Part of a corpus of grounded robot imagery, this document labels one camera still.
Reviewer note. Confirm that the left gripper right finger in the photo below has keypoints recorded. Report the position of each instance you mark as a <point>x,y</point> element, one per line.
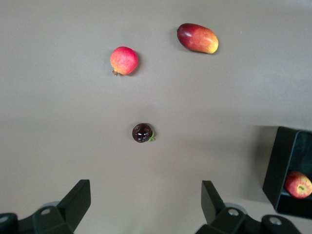
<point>226,221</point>

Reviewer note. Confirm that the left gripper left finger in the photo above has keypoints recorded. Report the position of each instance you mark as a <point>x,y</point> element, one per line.
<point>65,209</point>

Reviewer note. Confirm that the black plastic box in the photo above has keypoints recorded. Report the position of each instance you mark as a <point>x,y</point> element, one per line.
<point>278,165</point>

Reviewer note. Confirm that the red yellow apple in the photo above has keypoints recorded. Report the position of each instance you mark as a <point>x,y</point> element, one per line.
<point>298,185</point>

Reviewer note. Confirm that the red pomegranate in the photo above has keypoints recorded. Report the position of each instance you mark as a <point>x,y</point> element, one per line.
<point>124,60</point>

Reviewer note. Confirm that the red yellow mango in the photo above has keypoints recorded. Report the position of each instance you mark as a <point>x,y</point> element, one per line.
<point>198,38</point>

